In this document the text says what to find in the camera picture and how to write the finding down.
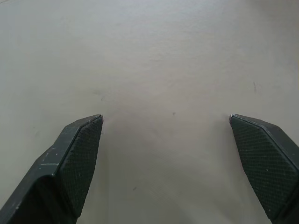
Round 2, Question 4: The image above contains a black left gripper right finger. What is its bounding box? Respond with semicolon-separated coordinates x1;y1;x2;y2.
228;113;299;224

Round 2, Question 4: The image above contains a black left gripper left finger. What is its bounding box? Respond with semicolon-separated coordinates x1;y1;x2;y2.
0;114;104;224

